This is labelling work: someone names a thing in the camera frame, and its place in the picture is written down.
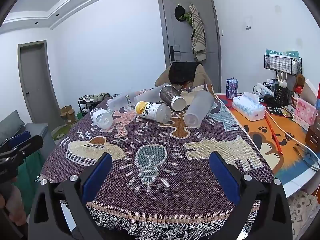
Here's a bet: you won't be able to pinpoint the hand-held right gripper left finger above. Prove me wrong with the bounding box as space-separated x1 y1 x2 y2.
39 152 113 236

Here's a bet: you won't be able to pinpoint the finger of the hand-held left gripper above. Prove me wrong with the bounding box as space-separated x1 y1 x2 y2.
0 131 32 153
0 134 44 167

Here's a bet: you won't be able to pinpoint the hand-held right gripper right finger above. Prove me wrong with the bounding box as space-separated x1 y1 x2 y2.
209 151 282 236

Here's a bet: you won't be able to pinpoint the wide frosted plastic cup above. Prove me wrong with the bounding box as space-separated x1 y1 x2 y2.
183 90 215 128

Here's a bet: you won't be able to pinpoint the slim frosted plastic cup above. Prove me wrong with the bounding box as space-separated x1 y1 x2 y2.
107 87 140 111

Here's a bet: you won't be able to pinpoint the dark grey cup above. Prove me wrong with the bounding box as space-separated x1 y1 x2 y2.
159 83 187 112

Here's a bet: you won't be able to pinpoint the short frosted plastic cup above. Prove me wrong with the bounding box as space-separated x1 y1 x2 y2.
134 85 163 103

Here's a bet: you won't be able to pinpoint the person's left hand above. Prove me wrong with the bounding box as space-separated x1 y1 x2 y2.
0 186 27 227

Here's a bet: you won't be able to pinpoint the grey sofa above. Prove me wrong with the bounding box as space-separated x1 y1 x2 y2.
0 109 57 158

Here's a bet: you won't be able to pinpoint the green cloth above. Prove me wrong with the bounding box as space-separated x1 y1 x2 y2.
15 151 45 207

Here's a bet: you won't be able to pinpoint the green rug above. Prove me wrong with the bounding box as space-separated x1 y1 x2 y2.
51 124 73 141

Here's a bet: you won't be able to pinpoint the cat print table mat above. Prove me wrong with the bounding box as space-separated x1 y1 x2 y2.
216 93 320 193

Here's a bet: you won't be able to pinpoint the cardboard box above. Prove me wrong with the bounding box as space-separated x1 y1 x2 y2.
60 105 77 125

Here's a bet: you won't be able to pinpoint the clear bottle white cap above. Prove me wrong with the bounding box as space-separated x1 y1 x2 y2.
90 107 113 130

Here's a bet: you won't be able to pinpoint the plain grey door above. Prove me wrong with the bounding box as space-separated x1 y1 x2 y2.
17 40 65 128

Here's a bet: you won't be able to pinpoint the printed woven blanket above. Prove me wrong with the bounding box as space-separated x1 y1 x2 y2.
34 84 275 240

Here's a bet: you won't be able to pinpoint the red stick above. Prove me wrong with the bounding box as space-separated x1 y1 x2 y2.
264 110 283 155

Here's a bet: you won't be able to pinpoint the black shoe rack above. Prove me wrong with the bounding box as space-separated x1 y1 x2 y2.
78 93 111 121

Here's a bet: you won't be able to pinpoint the white tissue pack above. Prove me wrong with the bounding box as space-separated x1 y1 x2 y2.
232 91 266 121

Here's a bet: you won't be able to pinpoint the eyeglasses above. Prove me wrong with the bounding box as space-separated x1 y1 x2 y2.
293 143 320 171

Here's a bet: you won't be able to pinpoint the blue drink can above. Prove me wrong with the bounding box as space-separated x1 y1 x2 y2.
226 77 238 99

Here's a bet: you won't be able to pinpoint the patterned cloth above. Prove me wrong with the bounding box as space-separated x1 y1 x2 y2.
287 189 320 240

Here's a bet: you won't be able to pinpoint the white power strip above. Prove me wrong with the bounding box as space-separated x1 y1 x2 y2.
256 82 275 97

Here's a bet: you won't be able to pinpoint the black mesh organizer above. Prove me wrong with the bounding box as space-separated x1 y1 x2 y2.
273 83 296 107

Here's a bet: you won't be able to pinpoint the brown drawer box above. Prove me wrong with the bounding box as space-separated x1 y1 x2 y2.
305 110 320 153

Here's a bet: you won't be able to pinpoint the pink flower box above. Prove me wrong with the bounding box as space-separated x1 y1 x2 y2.
295 97 318 120

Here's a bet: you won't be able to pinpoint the black garment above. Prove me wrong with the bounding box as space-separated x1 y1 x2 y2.
168 61 198 85

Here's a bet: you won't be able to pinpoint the white plastic cutlery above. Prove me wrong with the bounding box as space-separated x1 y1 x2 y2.
276 72 287 86

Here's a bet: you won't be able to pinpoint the teal packets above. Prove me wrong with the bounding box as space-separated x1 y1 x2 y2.
265 48 300 61

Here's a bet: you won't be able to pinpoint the plaid scarf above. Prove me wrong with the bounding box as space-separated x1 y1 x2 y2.
188 3 207 62

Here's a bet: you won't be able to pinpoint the grey door with lock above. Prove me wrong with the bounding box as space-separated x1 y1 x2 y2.
157 0 222 93

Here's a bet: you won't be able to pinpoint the green hanging item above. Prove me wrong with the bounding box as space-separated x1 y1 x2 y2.
180 12 193 27

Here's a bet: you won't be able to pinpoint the black hat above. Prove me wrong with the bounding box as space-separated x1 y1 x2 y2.
174 5 186 22

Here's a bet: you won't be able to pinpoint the white cable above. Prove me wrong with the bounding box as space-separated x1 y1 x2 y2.
265 109 320 172

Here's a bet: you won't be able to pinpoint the black wire wall basket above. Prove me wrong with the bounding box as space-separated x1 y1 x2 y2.
263 54 303 77

